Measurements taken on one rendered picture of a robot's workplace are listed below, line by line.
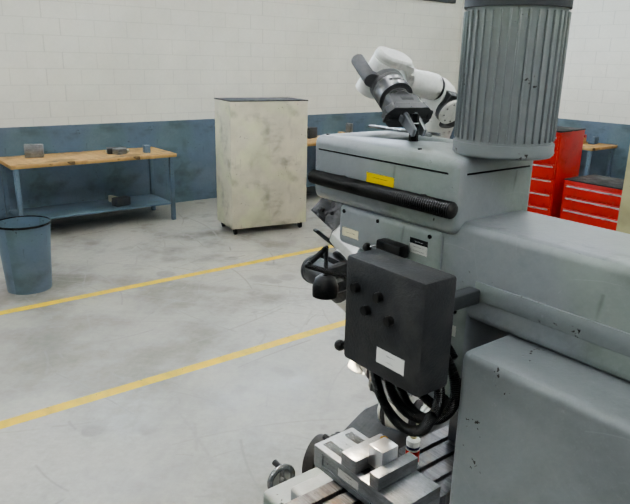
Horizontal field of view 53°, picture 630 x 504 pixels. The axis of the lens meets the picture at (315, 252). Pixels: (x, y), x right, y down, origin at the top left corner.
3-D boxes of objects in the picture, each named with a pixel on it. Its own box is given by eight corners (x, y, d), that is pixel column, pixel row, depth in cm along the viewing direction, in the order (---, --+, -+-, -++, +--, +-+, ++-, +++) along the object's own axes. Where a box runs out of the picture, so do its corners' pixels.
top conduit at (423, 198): (307, 183, 157) (307, 169, 156) (320, 182, 159) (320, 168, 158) (446, 220, 123) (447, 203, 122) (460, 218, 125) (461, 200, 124)
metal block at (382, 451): (367, 463, 172) (368, 444, 170) (383, 455, 176) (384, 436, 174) (381, 472, 168) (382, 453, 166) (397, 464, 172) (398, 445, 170)
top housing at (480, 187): (310, 196, 162) (312, 132, 158) (385, 186, 178) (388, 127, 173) (453, 238, 127) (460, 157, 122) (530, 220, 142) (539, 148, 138)
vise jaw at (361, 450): (340, 464, 174) (341, 451, 173) (379, 444, 183) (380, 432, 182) (355, 474, 170) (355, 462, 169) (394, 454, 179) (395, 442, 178)
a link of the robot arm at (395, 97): (425, 134, 156) (406, 106, 163) (438, 100, 149) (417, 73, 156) (379, 135, 151) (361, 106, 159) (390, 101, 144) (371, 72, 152)
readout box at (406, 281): (337, 358, 122) (341, 254, 116) (372, 346, 128) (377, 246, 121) (412, 402, 107) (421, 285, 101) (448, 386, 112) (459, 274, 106)
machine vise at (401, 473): (313, 464, 185) (314, 431, 182) (351, 446, 194) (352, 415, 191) (400, 532, 159) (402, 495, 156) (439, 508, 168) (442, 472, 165)
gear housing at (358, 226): (335, 242, 159) (337, 203, 156) (404, 228, 173) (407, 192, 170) (436, 278, 133) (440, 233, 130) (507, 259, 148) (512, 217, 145)
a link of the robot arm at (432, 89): (424, 79, 163) (473, 93, 175) (404, 58, 169) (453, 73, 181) (403, 113, 169) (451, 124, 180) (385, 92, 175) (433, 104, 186)
